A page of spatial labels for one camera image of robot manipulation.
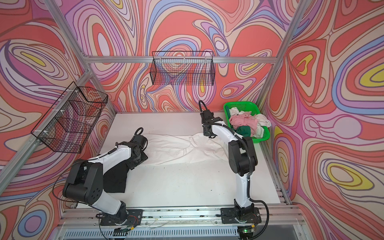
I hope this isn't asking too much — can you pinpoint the black wire basket wall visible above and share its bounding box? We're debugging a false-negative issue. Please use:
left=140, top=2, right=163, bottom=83
left=31, top=83, right=108, bottom=154
left=150, top=50, right=216, bottom=86

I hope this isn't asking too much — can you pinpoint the aluminium frame right post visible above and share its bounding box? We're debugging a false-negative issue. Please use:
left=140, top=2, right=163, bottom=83
left=256, top=1, right=312, bottom=109

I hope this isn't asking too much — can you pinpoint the aluminium frame left diagonal bar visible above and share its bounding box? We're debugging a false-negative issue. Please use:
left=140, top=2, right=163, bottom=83
left=1, top=70, right=90, bottom=193

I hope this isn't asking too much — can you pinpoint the green plastic basket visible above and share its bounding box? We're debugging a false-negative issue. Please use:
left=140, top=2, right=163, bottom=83
left=224, top=102, right=270, bottom=143

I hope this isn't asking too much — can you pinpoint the aluminium frame horizontal back bar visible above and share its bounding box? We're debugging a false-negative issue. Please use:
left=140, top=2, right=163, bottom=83
left=83, top=55, right=278, bottom=64

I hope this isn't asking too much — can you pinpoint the black wire basket back wall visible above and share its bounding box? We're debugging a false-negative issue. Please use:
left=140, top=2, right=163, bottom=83
left=150, top=50, right=216, bottom=86

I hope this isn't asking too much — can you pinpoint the pink t shirt in basket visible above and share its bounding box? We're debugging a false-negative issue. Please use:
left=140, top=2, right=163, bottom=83
left=229, top=112, right=259, bottom=135

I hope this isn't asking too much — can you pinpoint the white t shirt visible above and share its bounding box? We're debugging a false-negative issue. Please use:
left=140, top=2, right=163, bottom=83
left=142, top=133, right=228, bottom=166

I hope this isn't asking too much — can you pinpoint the folded black t shirt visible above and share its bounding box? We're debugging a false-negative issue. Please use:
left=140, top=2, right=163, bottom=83
left=103, top=162, right=129, bottom=193

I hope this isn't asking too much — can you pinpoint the white garment in basket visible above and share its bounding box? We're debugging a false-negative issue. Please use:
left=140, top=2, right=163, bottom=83
left=230, top=107, right=271, bottom=139

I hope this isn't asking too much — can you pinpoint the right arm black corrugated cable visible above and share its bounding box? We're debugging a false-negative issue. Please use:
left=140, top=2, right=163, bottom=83
left=198, top=100, right=270, bottom=240

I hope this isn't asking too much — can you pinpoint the black wire basket left wall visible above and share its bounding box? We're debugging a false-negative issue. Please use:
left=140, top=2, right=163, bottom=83
left=31, top=83, right=108, bottom=154

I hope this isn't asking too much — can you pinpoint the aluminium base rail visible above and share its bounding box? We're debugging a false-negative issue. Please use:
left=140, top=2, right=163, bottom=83
left=50, top=205, right=312, bottom=240

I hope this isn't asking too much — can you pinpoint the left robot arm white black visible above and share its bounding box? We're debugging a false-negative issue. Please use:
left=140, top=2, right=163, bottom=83
left=63, top=134, right=148, bottom=225

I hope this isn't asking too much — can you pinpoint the aluminium frame post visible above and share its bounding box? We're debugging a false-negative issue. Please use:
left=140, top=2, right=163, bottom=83
left=256, top=1, right=312, bottom=109
left=41, top=0, right=118, bottom=116

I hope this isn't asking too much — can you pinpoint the aluminium frame left post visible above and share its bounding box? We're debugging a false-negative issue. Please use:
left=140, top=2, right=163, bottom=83
left=41, top=0, right=118, bottom=116

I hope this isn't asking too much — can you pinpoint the green garment in basket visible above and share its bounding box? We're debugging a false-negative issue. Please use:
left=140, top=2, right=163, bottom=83
left=236, top=126, right=253, bottom=137

